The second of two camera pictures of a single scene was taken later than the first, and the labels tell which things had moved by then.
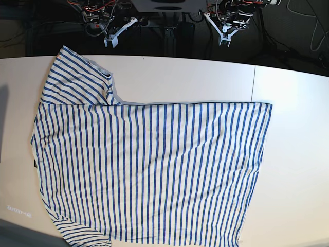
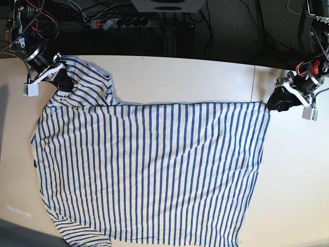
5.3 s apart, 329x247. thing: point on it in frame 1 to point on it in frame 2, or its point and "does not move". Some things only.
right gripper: x=235 y=19 to x=280 y=99
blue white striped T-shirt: x=143 y=175 does not move
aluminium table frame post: x=170 y=42 does not move
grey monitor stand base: x=170 y=5 does not move
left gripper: x=99 y=19 to x=58 y=75
